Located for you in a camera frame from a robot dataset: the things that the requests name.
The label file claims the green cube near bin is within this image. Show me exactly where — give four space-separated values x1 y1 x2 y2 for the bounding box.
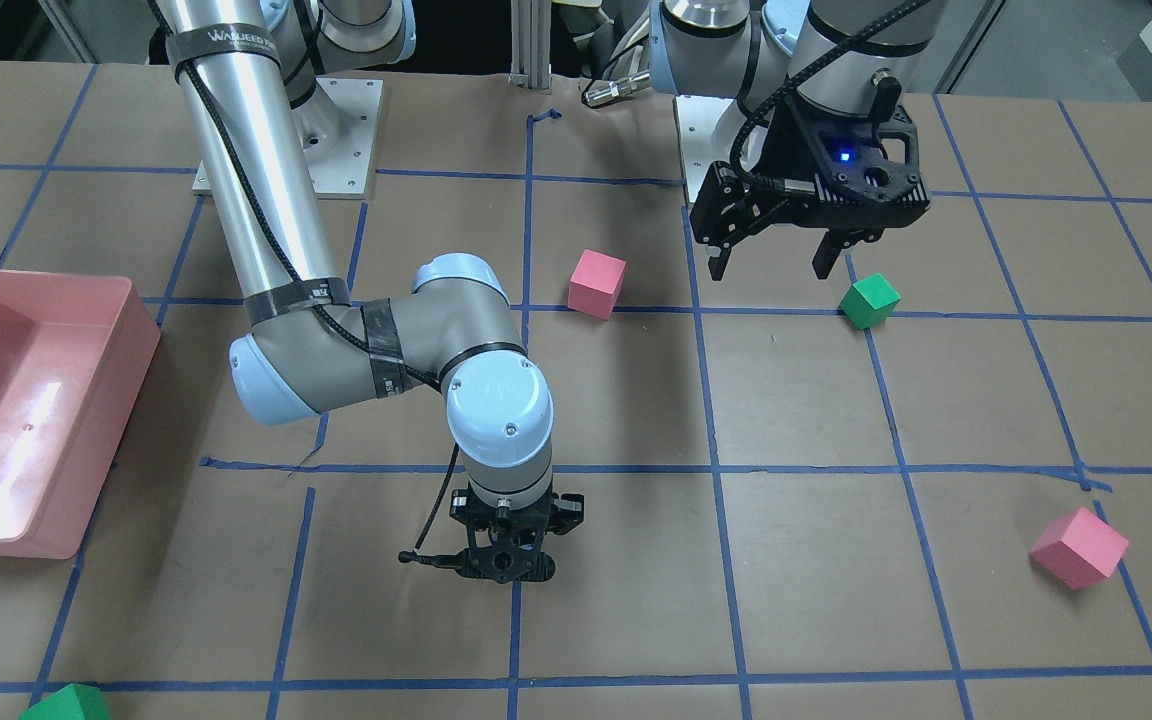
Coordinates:
18 683 111 720

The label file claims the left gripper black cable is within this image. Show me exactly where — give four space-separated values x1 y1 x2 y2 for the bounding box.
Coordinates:
728 0 932 196

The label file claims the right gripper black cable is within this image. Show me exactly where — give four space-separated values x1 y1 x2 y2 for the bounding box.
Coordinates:
397 440 467 573

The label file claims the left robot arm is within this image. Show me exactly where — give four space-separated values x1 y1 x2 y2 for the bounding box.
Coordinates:
646 1 946 281

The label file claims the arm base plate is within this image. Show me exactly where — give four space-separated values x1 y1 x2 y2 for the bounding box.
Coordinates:
191 79 382 199
675 94 746 210

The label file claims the green cube near left arm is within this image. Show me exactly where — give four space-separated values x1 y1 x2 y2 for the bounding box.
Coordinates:
838 273 902 331

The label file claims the pink cube centre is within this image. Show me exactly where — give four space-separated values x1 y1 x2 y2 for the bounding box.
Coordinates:
566 249 627 323

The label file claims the pink plastic bin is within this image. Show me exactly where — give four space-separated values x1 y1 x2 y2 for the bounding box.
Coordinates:
0 270 161 559

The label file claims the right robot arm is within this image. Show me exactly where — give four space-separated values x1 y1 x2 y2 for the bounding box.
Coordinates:
147 1 584 584

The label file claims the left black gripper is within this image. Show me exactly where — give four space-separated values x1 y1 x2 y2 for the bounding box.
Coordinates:
689 94 931 281

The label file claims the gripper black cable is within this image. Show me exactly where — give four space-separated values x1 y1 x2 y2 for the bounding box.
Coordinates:
397 440 467 573
728 0 932 196

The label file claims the pink cube far side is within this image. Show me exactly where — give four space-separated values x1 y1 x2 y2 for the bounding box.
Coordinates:
1029 507 1130 591

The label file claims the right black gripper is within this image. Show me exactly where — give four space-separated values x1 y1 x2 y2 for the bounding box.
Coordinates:
448 488 585 584

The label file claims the pink cube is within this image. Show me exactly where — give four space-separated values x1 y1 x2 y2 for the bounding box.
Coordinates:
566 249 627 323
1029 507 1130 591

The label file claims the aluminium profile post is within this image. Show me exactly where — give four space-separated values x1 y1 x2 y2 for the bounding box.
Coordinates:
508 0 552 94

